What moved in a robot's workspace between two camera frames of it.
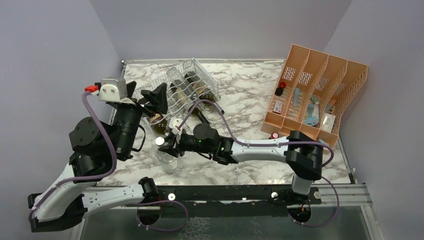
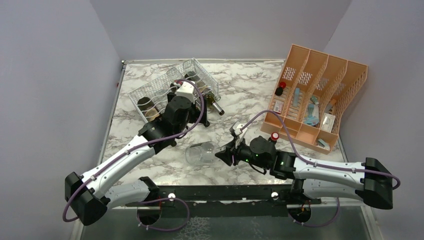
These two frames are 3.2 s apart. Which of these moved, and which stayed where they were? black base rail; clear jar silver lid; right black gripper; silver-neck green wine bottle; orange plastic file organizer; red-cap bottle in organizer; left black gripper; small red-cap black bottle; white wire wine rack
Moved: right black gripper; clear jar silver lid; left black gripper
Stayed: white wire wine rack; silver-neck green wine bottle; black base rail; small red-cap black bottle; orange plastic file organizer; red-cap bottle in organizer
